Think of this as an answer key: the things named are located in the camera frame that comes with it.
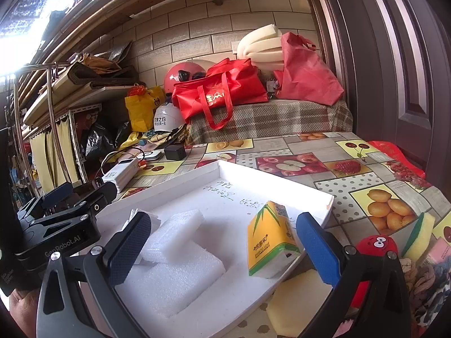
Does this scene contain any red plush toy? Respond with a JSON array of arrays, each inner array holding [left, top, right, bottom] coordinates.
[[351, 235, 398, 309]]

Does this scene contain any yellow tissue pack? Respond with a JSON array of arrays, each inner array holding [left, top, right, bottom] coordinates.
[[247, 201, 301, 279]]

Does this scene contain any person's left hand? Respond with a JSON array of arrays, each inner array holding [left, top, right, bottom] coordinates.
[[9, 288, 40, 338]]

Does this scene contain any yellow curtain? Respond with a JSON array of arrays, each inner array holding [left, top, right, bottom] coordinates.
[[30, 117, 79, 193]]

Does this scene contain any white power bank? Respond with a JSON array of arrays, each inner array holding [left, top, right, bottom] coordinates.
[[102, 158, 139, 193]]

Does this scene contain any yellow green sponge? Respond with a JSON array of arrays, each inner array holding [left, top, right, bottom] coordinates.
[[402, 212, 435, 263]]

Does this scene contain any yellow flat sponge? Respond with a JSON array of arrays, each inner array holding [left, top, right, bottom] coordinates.
[[266, 269, 333, 337]]

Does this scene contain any black plastic bag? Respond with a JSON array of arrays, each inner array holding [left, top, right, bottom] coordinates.
[[85, 121, 131, 160]]

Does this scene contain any white round charger device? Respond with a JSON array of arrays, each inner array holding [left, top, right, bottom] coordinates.
[[144, 150, 163, 161]]

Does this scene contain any metal storage shelf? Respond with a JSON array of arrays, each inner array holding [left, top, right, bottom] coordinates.
[[5, 56, 139, 195]]

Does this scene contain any black charger cube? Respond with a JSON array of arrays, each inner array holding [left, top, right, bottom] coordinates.
[[164, 144, 187, 161]]

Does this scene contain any yellow shopping bag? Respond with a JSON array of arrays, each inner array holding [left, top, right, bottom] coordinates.
[[125, 85, 165, 133]]

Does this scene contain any white helmet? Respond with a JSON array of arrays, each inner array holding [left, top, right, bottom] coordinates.
[[154, 102, 185, 132]]

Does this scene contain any white shallow tray box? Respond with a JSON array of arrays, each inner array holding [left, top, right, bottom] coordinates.
[[96, 161, 334, 337]]

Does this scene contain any red packet by door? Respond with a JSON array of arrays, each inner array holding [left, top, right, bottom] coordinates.
[[368, 141, 426, 179]]

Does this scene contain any red helmet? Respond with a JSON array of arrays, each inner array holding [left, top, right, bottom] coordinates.
[[163, 61, 206, 93]]

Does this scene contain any plaid cloth covered bench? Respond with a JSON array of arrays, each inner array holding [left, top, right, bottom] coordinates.
[[187, 99, 353, 145]]

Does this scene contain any red tote bag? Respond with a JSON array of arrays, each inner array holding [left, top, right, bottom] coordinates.
[[172, 59, 268, 130]]

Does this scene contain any pink red shopping bag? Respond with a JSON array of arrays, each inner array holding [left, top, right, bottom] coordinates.
[[275, 32, 344, 106]]

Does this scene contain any cream foam roll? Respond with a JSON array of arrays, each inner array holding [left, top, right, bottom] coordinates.
[[236, 24, 284, 71]]

